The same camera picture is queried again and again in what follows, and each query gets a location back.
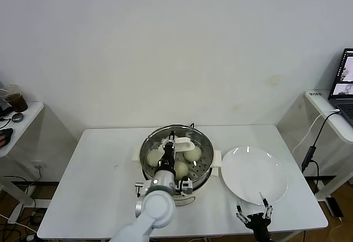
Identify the white charging cable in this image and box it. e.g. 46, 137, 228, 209
292, 109, 341, 154

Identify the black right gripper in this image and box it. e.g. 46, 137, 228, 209
235, 192, 274, 236

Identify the plastic cup of brown drink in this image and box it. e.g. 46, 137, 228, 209
4, 84, 28, 112

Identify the white steamed baozi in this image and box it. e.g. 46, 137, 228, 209
183, 146, 202, 162
174, 161, 190, 180
146, 149, 163, 167

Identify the black pouch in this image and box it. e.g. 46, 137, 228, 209
0, 127, 14, 148

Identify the open black laptop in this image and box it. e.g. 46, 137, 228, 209
328, 48, 353, 121

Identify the glass lid with white handle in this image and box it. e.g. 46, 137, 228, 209
140, 126, 215, 184

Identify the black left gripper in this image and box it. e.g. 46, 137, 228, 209
157, 130, 178, 171

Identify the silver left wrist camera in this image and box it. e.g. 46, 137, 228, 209
176, 178, 194, 196

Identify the white round plate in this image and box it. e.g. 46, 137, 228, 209
221, 146, 289, 206

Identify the dark tablet screen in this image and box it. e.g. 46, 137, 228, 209
0, 82, 12, 116

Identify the stainless steel steamer pot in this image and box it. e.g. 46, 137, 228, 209
132, 125, 223, 187

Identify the black laptop power adapter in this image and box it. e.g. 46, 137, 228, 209
302, 111, 341, 196

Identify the white side desk with cup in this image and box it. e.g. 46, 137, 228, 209
0, 101, 45, 225

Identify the black floor power strip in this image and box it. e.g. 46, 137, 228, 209
327, 197, 344, 218

